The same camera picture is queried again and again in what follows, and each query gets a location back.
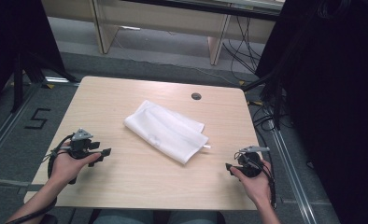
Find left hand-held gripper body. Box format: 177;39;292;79
67;127;95;161

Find metal floor rail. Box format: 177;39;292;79
266;119;318;224
0;81;47;170

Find black floor cables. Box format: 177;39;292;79
248;98;293;133

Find person's right hand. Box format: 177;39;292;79
230;160;274;206

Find gray floor strip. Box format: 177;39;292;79
0;176;45;192

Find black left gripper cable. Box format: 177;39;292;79
4;133;76;224

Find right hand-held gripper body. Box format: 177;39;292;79
234;145;271;178

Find person's left hand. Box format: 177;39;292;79
49;141;103;187

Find white towel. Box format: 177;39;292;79
123;99;212;165

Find black curtain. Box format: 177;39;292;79
0;0;66;108
255;0;368;224

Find light wooden desk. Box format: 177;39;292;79
41;0;287;66

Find black metal stand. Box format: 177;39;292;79
241;69;287;131
10;51;79;114

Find hanging black cables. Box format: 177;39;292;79
222;14;264;82

